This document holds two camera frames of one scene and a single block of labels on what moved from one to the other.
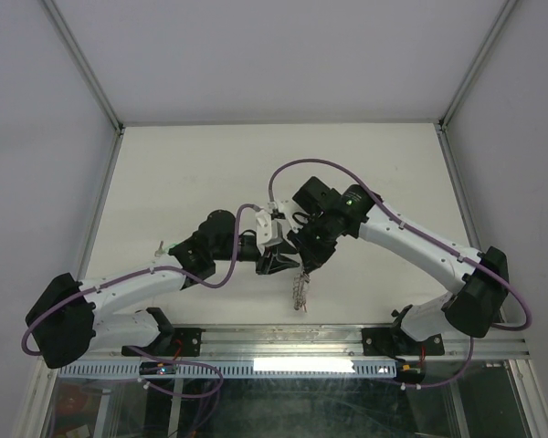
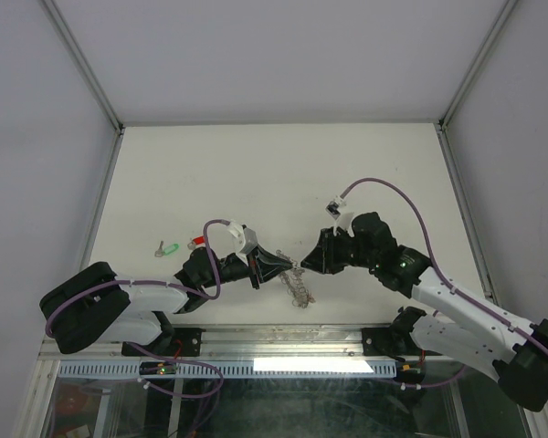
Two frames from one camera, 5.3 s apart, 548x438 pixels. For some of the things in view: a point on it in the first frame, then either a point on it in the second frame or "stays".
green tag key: [161, 250] stays
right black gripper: [311, 259] to [321, 257]
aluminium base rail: [508, 341] stays
